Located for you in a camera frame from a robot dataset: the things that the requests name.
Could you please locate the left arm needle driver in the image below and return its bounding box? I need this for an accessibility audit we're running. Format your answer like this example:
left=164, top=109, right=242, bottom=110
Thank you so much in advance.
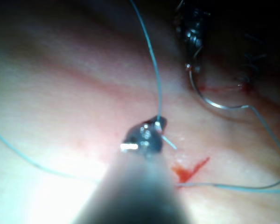
left=176, top=7, right=211, bottom=49

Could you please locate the left arm needle driver jaw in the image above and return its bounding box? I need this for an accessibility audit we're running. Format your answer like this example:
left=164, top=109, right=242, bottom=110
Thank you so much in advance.
left=185, top=45, right=204, bottom=73

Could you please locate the right arm needle driver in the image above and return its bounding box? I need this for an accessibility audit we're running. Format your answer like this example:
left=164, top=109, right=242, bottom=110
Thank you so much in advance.
left=120, top=121, right=165, bottom=160

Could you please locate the right arm needle driver jaw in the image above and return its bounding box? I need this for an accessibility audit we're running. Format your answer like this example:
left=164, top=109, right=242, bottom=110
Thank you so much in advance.
left=145, top=115, right=168, bottom=136

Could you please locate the blue thread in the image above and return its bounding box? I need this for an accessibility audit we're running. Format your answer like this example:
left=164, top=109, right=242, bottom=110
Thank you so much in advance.
left=0, top=0, right=280, bottom=195

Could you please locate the curved steel needle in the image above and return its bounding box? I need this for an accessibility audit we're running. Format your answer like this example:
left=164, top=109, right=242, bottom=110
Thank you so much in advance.
left=186, top=64, right=250, bottom=110

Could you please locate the blue stitching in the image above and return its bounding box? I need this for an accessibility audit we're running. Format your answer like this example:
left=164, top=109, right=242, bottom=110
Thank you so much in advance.
left=235, top=32, right=268, bottom=93

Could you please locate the tissue pad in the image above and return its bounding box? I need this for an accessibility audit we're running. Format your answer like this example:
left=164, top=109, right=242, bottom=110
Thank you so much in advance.
left=0, top=0, right=280, bottom=224

